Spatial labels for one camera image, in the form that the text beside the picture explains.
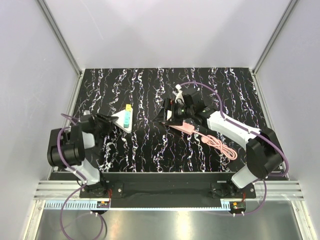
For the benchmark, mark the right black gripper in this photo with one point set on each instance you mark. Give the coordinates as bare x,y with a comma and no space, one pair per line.
168,104

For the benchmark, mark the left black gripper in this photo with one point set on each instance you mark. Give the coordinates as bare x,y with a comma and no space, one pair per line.
106,120

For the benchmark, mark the white triangular socket adapter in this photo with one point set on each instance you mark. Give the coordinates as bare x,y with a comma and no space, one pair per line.
120,121

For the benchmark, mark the dark teal dual USB charger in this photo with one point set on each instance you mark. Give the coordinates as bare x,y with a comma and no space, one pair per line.
126,122

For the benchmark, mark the light teal USB-C charger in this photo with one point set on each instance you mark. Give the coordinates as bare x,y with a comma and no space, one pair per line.
127,114

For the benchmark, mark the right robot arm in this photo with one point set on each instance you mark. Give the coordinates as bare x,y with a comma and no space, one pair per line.
262,147

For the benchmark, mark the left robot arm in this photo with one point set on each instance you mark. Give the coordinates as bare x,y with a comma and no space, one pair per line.
67,150

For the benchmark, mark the white plug on strip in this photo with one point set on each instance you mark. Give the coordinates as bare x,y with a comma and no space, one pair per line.
168,114

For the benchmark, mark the yellow USB charger plug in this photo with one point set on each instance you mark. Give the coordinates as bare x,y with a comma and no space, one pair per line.
128,107

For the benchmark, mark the pink power strip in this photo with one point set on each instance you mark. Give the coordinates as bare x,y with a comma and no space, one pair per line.
184,128

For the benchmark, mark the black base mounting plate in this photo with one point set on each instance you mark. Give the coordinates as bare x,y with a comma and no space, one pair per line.
173,201

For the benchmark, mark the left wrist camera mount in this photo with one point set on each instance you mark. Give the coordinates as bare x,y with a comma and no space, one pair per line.
85,114

